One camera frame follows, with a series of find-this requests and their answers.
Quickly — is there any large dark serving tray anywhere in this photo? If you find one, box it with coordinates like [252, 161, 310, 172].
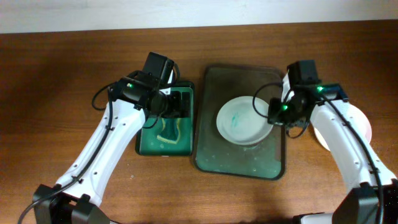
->
[193, 64, 286, 180]

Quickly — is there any grey-white plate with green stain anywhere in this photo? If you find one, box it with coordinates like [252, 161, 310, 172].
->
[216, 96, 273, 146]

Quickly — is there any small green tray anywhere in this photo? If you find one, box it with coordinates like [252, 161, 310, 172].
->
[135, 81, 195, 156]

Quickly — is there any pinkish white plate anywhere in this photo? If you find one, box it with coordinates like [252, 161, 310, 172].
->
[313, 105, 372, 151]

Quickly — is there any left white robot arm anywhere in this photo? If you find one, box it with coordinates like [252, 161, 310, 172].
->
[18, 52, 193, 223]

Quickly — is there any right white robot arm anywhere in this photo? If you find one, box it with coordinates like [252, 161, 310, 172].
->
[267, 60, 397, 224]

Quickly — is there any green yellow scrubbing sponge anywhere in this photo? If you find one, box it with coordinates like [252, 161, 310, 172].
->
[157, 118, 181, 144]

